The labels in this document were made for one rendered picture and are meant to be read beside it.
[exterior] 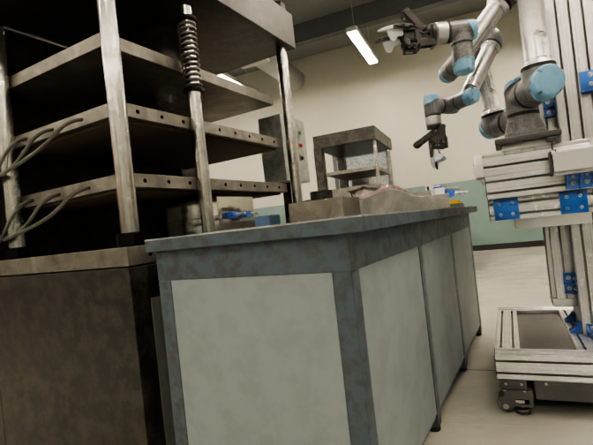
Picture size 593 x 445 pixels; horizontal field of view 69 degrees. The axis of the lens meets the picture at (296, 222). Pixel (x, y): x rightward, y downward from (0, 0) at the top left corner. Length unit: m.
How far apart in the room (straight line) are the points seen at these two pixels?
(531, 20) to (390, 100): 7.15
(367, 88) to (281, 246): 8.11
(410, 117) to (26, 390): 7.84
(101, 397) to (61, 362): 0.23
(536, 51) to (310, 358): 1.34
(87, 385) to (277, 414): 0.75
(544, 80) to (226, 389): 1.47
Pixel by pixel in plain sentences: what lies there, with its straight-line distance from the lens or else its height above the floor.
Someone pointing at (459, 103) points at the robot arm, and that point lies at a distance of 2.27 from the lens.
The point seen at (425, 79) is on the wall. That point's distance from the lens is 8.95.
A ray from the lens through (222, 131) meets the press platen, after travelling 2.06.
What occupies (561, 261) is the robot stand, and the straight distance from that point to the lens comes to 2.16.
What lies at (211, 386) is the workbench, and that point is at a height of 0.37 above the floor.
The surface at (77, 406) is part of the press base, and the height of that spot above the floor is 0.25.
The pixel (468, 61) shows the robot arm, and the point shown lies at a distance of 1.77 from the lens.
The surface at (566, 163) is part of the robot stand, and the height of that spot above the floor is 0.90.
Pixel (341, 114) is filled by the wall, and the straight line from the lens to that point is 9.13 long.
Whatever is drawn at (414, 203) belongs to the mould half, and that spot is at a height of 0.83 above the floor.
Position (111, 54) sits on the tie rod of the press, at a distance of 1.63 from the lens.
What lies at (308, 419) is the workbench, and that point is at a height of 0.31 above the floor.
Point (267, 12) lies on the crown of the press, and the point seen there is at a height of 1.91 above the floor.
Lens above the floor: 0.79
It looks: 1 degrees up
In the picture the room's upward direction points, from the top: 6 degrees counter-clockwise
